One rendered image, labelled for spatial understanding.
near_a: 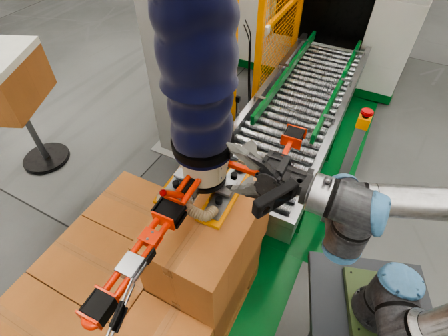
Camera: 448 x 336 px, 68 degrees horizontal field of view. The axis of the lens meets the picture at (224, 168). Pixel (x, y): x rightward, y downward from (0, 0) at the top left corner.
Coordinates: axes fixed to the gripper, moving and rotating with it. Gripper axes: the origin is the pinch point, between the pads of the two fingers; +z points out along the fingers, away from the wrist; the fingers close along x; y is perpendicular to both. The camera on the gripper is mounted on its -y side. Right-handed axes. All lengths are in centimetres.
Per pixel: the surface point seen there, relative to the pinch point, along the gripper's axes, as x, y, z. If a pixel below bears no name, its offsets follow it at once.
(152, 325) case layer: -103, -16, 29
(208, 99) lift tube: 3.8, 18.6, 13.8
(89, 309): -31, -35, 23
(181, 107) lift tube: -1.3, 17.6, 22.6
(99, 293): -31.5, -30.0, 23.0
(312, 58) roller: -102, 256, 29
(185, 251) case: -63, 5, 20
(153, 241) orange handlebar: -32.4, -9.8, 19.6
